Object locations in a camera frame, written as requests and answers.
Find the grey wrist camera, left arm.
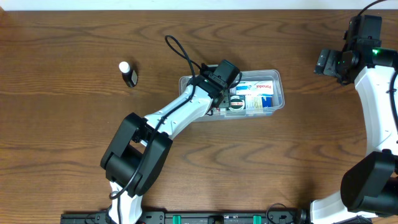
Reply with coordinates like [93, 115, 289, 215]
[213, 60, 241, 88]

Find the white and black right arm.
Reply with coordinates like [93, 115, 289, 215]
[310, 47, 397, 223]

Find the white blue Panadol box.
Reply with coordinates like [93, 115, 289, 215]
[236, 80, 274, 96]

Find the green Zam-Buk tin box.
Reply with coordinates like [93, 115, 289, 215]
[228, 95, 246, 111]

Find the black mounting rail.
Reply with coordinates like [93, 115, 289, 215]
[60, 210, 310, 224]

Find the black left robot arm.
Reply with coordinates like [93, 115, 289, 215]
[100, 60, 242, 223]

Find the clear plastic container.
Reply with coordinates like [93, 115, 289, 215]
[197, 70, 285, 121]

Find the white blue medicine box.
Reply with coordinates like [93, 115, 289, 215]
[219, 93, 274, 116]

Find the dark bottle with white cap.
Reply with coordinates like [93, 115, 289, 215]
[119, 62, 138, 88]

